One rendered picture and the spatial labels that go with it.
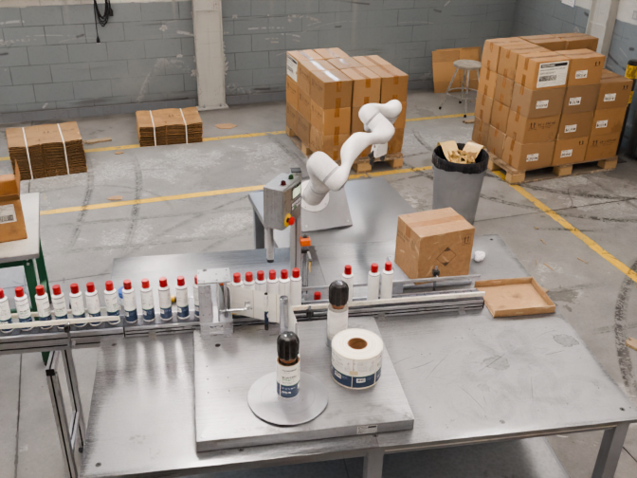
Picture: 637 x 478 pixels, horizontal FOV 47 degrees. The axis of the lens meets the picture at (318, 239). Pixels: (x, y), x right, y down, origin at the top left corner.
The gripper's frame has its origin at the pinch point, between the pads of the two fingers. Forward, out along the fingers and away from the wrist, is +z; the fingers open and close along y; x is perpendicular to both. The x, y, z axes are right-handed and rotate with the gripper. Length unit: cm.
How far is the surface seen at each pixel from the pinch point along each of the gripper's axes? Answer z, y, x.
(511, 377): -15, -88, -165
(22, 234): 26, -192, 81
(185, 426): -10, -205, -102
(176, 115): 147, 65, 332
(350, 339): -29, -138, -118
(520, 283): -6, -24, -126
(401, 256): -7, -61, -78
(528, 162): 100, 244, 27
